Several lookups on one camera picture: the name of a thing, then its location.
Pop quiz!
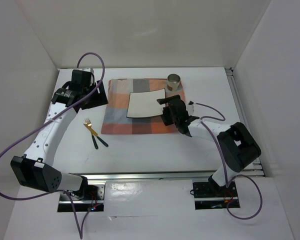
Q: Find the purple cable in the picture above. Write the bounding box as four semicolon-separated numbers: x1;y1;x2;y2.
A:
0;52;106;238
188;101;263;220

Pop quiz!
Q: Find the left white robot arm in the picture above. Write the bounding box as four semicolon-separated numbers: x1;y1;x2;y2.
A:
10;68;108;200

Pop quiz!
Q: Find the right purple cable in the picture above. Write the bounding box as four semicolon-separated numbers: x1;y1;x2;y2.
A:
188;101;263;220

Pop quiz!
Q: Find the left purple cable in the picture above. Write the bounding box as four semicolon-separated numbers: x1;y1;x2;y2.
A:
0;52;106;238

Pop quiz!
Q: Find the gold fork green handle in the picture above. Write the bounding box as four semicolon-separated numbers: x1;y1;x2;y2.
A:
84;118;99;150

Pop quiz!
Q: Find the checkered orange blue cloth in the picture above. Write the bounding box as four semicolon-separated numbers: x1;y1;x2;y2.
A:
101;78;186;135

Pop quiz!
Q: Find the gold knife green handle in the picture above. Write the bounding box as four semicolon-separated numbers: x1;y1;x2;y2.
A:
94;130;109;147

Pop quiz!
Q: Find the beige metal cup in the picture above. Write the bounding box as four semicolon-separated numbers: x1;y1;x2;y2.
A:
167;73;181;92

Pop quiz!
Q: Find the square white plate black rim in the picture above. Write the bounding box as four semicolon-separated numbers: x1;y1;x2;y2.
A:
126;88;166;119

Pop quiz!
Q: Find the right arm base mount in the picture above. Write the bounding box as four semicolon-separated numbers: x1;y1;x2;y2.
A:
189;182;240;210

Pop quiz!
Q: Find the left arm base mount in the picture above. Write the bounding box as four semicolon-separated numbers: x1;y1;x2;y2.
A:
57;181;106;213

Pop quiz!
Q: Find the aluminium rail right side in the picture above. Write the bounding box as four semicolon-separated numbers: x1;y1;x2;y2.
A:
224;68;265;176

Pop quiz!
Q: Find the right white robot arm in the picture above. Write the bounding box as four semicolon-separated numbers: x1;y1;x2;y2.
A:
157;95;262;196

